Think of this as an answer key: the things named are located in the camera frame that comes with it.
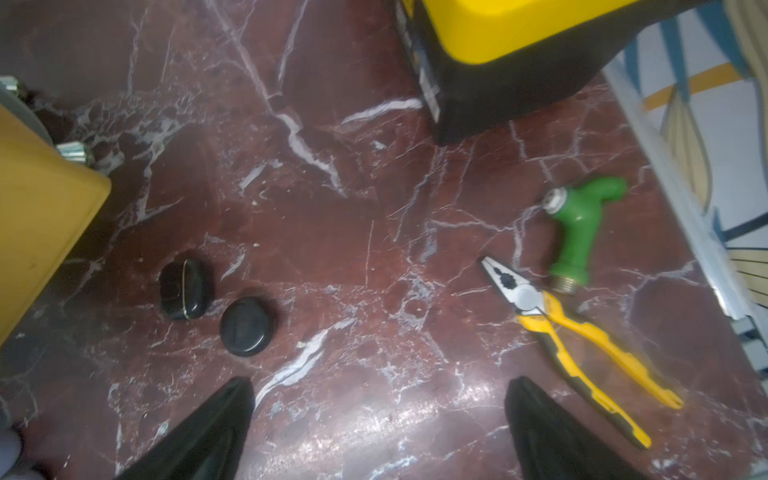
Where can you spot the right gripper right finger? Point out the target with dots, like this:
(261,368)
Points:
(551,444)

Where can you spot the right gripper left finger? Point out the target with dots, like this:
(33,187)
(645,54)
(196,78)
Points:
(208,444)

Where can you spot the black round earphone case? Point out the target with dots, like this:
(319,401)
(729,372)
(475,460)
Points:
(247,327)

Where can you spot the yellow drawer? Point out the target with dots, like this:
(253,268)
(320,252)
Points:
(46,205)

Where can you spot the green plastic fitting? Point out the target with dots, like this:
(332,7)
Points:
(579,212)

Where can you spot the yellow black toolbox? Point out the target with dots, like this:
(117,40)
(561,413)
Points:
(479,64)

